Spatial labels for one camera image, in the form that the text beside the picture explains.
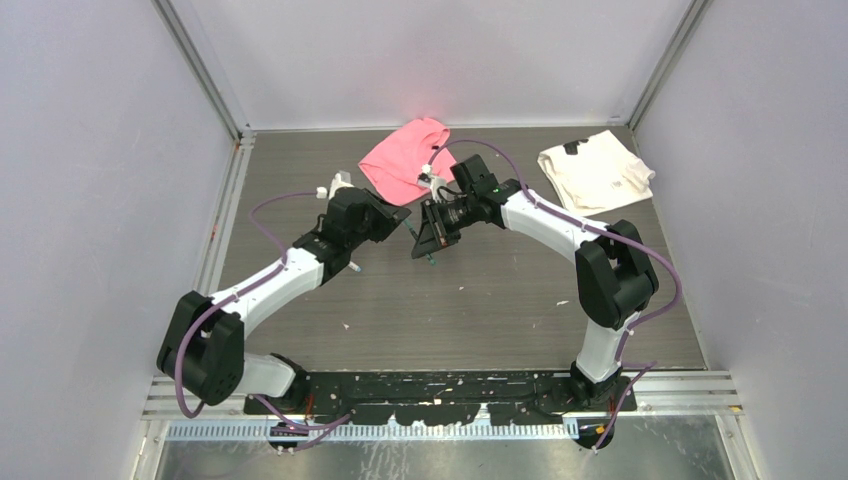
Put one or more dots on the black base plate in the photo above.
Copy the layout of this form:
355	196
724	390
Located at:
442	398

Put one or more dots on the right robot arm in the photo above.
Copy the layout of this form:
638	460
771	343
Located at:
615	278

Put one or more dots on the white cloth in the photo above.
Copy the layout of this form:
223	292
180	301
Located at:
596	175

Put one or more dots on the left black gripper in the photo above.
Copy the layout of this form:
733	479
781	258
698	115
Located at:
389	215

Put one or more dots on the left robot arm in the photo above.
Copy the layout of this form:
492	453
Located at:
203	350

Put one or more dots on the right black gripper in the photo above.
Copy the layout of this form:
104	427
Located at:
435	234

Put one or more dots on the pink cloth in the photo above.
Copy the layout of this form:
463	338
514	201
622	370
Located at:
394	164

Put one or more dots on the green gel pen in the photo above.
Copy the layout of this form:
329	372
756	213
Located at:
414	234

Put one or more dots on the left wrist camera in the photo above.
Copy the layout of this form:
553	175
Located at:
341	180

